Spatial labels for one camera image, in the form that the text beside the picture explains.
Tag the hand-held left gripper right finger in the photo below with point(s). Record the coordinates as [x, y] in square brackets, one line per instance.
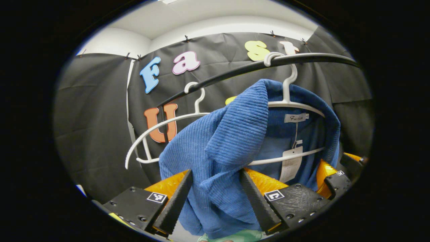
[258, 201]

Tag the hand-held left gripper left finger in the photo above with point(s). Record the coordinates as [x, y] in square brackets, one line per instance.
[173, 205]

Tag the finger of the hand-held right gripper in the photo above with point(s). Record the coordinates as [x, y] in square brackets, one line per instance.
[352, 164]
[336, 183]

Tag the green laundry hamper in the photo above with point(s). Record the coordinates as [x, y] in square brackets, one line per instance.
[245, 236]

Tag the white plastic clothes hanger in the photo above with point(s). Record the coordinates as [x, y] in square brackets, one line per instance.
[197, 107]
[285, 90]

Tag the black clothes rack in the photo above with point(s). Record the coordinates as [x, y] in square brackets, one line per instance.
[319, 57]

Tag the black backdrop cloth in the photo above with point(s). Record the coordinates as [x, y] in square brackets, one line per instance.
[94, 127]

